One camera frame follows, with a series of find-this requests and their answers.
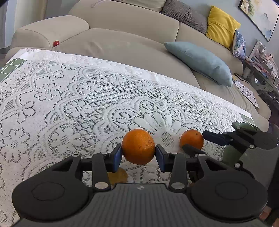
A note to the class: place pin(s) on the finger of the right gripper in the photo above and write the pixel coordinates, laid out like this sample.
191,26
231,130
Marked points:
217,138
192,151

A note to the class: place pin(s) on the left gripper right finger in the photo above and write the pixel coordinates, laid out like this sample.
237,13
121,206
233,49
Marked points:
175,164

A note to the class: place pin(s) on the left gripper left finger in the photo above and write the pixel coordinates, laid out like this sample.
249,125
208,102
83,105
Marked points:
102,164

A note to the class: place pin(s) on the small orange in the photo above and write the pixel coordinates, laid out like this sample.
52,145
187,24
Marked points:
193,138

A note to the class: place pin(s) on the large orange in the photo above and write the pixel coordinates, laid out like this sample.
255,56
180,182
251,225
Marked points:
138,147

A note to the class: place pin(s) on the green bowl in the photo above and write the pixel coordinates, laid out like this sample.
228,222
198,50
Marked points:
234,150

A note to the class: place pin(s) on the small brown-green fruit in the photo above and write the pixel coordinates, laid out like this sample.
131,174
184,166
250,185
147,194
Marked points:
120,176

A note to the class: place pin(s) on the patterned paper sheet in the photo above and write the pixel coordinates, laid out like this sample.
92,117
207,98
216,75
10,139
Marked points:
247,93

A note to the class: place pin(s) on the white lace tablecloth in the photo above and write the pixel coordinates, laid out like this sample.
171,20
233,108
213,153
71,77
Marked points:
54,105

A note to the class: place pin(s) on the cluttered side shelf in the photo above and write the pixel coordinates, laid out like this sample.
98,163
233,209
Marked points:
261,70

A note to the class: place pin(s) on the light blue cushion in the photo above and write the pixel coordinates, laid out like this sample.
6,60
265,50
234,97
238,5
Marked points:
201,61

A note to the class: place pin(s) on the blue patterned cushion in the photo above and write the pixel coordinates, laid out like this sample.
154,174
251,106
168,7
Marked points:
238,48

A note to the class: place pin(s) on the yellow cushion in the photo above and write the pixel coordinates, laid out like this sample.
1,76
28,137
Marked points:
221,27

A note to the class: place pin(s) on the small red ball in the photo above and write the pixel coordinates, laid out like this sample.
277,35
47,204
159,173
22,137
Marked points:
56,43

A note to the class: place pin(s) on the beige sofa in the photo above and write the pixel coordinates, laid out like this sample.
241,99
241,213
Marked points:
134,36

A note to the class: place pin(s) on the grey cushion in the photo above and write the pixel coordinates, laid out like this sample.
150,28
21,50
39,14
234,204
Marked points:
185,14

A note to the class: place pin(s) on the beige cushion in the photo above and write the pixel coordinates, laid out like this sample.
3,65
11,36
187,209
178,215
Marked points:
154,5

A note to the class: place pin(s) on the framed wall painting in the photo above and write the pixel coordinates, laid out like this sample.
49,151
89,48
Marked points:
263,13

